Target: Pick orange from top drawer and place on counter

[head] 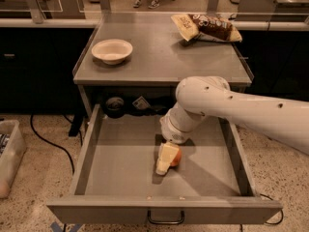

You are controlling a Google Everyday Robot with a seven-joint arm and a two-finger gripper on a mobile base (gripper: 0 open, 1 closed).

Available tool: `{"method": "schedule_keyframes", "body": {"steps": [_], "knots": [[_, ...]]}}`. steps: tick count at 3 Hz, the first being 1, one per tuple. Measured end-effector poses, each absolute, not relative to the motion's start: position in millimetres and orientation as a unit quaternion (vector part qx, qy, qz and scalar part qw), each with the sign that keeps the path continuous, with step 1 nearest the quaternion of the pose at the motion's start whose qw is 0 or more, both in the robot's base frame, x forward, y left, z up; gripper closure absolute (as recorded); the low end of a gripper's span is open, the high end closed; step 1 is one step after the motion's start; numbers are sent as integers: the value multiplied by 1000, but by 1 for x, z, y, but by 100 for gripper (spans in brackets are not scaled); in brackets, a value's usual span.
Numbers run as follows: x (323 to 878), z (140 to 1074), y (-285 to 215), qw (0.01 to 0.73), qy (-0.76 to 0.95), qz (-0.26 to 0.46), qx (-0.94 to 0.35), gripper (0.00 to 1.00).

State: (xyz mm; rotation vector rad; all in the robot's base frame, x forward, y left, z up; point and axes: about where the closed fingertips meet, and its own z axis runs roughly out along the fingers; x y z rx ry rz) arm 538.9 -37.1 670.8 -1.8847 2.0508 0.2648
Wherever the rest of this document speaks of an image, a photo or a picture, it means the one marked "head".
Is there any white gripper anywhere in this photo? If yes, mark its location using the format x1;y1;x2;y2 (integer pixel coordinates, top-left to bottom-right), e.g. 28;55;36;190
155;102;207;175

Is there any grey metal post left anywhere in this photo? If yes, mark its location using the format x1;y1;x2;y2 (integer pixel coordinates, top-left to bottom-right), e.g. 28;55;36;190
26;0;44;24

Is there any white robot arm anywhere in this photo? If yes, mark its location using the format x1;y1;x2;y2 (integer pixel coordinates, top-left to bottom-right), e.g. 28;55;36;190
160;76;309;155

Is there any black drawer handle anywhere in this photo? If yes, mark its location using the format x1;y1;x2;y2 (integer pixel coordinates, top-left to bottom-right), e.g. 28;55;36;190
147;211;185;225

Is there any white bowl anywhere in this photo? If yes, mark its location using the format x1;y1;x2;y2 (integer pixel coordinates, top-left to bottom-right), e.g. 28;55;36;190
91;39;133;65

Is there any grey open drawer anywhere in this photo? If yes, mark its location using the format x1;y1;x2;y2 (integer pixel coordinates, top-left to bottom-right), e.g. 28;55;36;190
47;107;282;224

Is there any clear plastic bin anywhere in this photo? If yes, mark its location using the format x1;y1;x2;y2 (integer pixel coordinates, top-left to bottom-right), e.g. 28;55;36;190
0;120;26;198

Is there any black floor cable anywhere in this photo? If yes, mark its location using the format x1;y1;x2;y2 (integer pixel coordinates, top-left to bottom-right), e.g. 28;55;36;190
29;113;76;176

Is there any black tape roll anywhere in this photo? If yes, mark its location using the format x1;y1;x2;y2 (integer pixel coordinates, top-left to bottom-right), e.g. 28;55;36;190
104;97;125;118

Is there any black cable under drawer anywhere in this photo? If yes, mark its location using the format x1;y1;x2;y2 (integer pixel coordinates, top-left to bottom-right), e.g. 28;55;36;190
260;193;285;226

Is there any black item with white tag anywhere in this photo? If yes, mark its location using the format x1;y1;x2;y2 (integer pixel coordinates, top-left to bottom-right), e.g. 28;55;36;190
126;96;175;116

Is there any brown and yellow chip bag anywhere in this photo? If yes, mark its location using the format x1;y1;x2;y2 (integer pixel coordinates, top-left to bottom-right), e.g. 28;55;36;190
171;14;242;43

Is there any orange fruit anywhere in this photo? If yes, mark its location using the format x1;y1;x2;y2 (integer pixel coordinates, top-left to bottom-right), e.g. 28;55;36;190
170;150;182;167

